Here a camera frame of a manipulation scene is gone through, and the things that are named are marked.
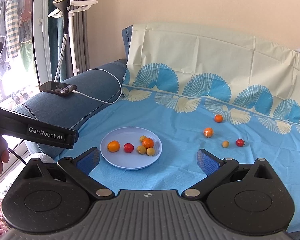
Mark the hanging laundry clothes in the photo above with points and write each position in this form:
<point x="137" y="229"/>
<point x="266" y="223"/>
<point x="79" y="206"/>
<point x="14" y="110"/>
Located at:
<point x="16" y="30"/>

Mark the red cherry tomato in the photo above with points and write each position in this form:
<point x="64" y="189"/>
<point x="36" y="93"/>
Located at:
<point x="128" y="148"/>
<point x="240" y="142"/>

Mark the light blue plate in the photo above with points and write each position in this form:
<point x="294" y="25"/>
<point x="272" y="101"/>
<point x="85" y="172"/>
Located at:
<point x="134" y="160"/>

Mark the tan longan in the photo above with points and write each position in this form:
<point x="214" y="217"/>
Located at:
<point x="150" y="151"/>
<point x="142" y="138"/>
<point x="141" y="149"/>
<point x="225" y="144"/>

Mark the blue patterned sofa cover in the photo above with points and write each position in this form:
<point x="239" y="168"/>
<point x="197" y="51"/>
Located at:
<point x="178" y="78"/>

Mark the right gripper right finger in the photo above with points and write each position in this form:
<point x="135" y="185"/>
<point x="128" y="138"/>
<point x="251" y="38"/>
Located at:
<point x="218" y="171"/>

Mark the blue denim sofa armrest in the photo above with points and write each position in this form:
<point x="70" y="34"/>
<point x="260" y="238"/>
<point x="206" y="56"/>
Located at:
<point x="98" y="88"/>

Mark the small orange mandarin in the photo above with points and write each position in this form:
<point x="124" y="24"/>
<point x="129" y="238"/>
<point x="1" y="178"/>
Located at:
<point x="218" y="118"/>

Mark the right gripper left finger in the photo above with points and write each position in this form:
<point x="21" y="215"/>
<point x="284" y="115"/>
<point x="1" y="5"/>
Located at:
<point x="78" y="170"/>

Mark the black smartphone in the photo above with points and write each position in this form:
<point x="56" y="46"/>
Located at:
<point x="57" y="88"/>

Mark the grey curtain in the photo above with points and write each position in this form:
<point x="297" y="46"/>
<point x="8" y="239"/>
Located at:
<point x="77" y="58"/>

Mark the garment steamer stand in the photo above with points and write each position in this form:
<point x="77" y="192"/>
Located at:
<point x="67" y="10"/>

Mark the plastic orange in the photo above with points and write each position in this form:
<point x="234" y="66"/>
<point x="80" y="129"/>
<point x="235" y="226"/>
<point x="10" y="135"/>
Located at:
<point x="208" y="132"/>

